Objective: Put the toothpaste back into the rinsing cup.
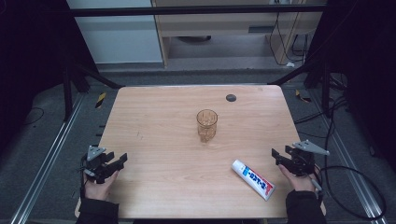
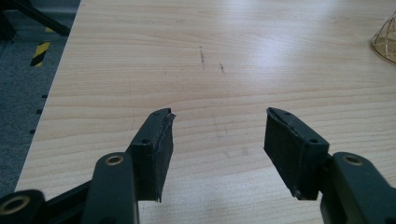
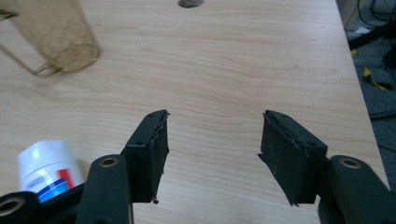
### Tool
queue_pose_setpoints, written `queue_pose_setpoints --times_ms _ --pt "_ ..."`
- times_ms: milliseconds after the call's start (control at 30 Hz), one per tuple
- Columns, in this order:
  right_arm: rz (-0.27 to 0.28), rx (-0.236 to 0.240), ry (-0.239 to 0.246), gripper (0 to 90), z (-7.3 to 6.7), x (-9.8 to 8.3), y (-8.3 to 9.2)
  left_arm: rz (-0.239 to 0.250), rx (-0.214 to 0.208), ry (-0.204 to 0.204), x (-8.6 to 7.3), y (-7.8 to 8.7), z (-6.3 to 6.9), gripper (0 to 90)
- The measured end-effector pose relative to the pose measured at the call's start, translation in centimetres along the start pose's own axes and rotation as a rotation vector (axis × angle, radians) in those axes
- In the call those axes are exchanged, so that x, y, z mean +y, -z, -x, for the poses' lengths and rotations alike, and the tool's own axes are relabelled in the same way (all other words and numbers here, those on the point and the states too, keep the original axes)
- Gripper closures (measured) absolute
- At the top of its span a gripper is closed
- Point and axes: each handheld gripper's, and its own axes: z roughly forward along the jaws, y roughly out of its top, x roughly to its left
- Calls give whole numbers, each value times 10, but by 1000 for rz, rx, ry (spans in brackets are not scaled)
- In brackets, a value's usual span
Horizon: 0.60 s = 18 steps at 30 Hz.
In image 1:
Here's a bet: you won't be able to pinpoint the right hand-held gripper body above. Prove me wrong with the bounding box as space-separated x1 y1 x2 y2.
284 139 331 177

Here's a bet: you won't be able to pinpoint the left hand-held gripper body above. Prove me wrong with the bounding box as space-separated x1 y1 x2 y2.
81 145 108 185

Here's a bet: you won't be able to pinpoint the white toothpaste tube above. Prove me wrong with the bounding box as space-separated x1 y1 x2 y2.
231 159 276 202

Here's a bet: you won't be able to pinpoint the clear amber plastic cup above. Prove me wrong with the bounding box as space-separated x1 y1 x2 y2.
195 108 219 144

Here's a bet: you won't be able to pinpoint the person's right hand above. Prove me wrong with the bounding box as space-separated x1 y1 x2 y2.
277 163 322 193

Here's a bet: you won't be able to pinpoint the person's left hand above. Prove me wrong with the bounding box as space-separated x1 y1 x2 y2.
83 170 120 202

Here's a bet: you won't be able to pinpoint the yellow black tape piece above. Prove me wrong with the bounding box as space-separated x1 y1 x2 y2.
294 89 313 104
94 91 107 109

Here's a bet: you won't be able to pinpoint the black metal stand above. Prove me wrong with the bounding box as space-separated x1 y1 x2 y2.
62 59 125 123
268 60 332 119

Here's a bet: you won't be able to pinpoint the black curtain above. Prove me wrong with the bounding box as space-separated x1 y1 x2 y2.
306 0 396 171
0 0 100 153

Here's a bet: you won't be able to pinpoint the white cabinet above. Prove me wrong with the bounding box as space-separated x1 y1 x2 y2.
65 0 164 65

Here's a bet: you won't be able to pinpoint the light wooden desk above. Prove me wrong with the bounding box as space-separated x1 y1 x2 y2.
150 0 329 68

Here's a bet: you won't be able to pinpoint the grey cable plug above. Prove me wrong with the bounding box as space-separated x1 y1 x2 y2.
307 175 324 197

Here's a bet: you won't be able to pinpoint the black looped gripper cable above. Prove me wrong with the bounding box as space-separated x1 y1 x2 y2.
317 165 388 220

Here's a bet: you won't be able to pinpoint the aluminium floor rail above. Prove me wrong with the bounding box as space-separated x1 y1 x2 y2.
9 92 86 224
310 90 389 224

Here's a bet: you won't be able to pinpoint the thin black floor cable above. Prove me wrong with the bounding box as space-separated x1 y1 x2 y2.
21 106 45 126

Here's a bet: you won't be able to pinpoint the black cables under desk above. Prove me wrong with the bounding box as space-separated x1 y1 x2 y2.
268 11 312 67

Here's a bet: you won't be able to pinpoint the black horizontal frame bar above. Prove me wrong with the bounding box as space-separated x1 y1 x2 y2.
68 5 326 18

